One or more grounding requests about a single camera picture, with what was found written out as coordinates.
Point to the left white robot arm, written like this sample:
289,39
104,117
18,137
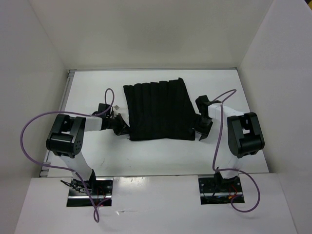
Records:
66,141

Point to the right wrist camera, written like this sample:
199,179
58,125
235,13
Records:
202,102

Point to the black pleated skirt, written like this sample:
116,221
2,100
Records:
160,110

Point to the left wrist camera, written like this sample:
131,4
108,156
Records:
103,107

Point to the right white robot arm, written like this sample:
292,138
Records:
244,135

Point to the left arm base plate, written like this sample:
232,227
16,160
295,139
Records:
101,194

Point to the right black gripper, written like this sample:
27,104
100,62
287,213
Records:
204,132

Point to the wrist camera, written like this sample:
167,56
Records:
202,102
103,107

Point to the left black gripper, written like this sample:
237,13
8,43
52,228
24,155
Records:
123,128

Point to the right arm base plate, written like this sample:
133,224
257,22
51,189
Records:
212,194

